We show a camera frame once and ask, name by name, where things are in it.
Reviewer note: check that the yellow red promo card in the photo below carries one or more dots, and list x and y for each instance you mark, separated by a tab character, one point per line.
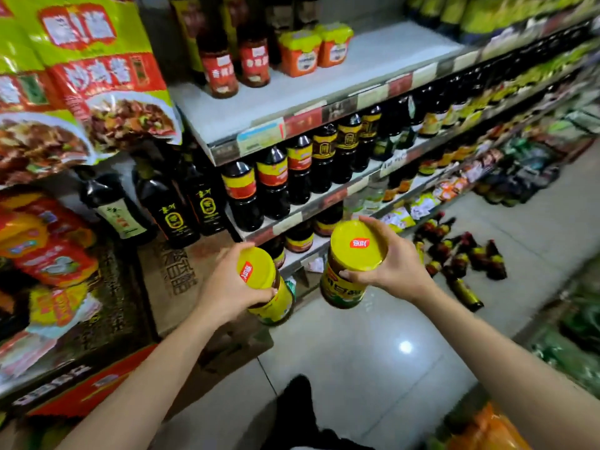
56	304

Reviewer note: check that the person's left hand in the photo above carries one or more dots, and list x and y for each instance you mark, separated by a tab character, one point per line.
225	290

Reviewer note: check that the large black jug gold emblem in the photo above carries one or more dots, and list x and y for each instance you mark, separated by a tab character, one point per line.
206	206
171	220

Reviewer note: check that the pink white paper leaflets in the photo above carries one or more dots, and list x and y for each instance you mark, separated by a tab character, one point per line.
28	351

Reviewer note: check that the vinegar bottle red cap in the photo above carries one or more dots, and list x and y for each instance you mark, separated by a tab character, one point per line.
280	23
307	11

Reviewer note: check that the red cardboard box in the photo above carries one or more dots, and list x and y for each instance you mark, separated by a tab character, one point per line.
94	384

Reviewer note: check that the printed brown cardboard box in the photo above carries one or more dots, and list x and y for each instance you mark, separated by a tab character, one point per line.
187	276

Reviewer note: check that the person's black trousers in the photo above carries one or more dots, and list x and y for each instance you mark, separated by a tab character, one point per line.
300	417

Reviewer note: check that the orange squeeze bottle red cap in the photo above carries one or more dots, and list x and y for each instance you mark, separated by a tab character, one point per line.
51	262

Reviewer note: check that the handwritten white price tag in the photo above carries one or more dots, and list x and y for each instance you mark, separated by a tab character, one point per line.
394	164

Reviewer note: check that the person's left forearm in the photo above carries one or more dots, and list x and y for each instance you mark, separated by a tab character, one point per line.
145	384

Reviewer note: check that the row of seasoning sachets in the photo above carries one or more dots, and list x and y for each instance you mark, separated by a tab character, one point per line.
398	220

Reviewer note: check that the hanging yellow sauce packets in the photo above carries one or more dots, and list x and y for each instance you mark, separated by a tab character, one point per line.
94	74

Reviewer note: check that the yellow label soy sauce bottle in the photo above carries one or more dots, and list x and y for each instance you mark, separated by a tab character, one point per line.
187	37
234	18

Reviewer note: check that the dark gold patterned box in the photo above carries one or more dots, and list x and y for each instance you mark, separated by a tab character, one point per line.
112	304

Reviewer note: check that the soy sauce bottles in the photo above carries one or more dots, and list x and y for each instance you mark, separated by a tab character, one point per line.
464	262

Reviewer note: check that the person's right hand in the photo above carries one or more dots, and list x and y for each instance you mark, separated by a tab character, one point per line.
403	271

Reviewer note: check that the row of short sauce jars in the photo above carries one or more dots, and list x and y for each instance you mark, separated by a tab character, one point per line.
300	238

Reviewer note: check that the dark bottle pale label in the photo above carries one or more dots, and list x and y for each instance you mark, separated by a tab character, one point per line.
117	215

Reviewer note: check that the row of large dark bottles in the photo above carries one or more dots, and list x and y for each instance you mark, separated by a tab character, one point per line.
300	168

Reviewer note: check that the worn brown cardboard box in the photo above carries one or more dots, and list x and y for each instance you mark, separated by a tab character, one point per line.
225	356

